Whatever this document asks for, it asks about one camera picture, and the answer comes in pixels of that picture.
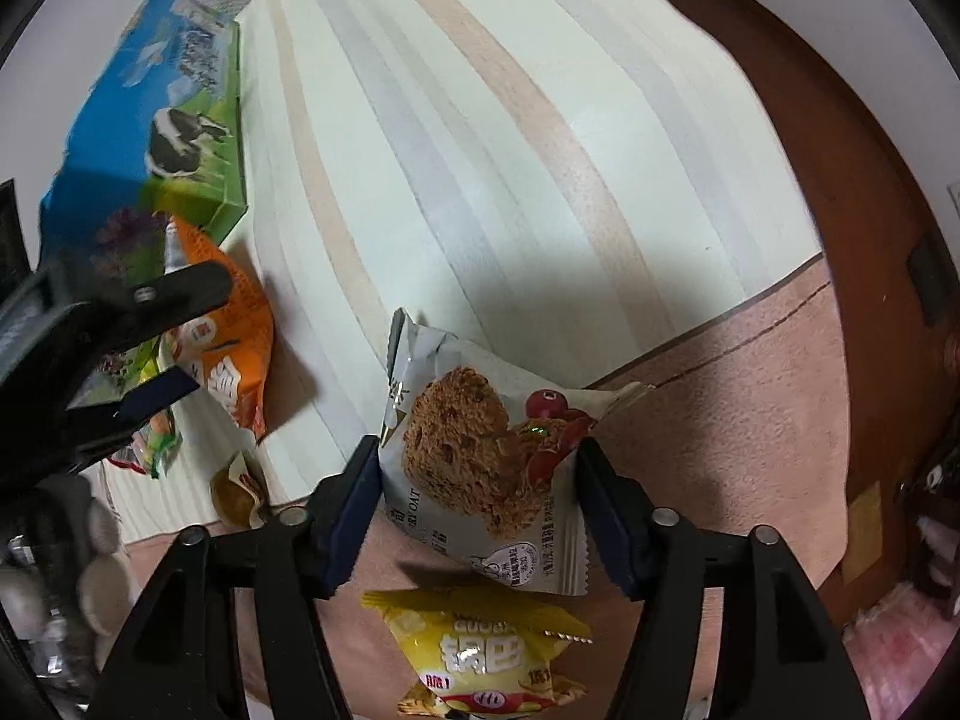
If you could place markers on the orange and white panda packet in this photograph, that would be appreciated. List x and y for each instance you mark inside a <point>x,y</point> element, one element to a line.
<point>232,330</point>

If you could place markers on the cat print striped blanket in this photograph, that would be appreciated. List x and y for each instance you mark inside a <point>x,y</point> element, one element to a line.
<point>487,165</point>

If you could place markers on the braised egg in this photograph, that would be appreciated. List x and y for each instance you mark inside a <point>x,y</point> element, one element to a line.
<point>234,499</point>

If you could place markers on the pink fluffy cloth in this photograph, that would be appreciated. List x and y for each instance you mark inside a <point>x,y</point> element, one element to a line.
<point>904,641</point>

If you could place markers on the blue printed cardboard box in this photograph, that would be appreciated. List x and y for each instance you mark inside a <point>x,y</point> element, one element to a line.
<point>112,127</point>

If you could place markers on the white oat cookie packet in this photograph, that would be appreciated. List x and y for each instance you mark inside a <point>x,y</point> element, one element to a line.
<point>465,435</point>

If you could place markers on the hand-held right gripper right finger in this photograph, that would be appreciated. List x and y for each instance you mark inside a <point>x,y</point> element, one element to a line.
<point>611,525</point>

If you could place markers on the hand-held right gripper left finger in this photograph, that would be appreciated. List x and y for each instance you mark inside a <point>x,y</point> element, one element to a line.
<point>352,517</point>

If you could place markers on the colourful candy ball packet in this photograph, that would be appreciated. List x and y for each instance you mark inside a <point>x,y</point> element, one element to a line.
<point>166,441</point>

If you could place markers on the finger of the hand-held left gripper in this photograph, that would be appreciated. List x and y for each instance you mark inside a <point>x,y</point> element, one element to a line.
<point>157,394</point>
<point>172,296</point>

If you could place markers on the yellow rice crust packet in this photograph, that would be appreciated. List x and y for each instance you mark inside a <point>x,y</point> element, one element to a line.
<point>480,652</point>

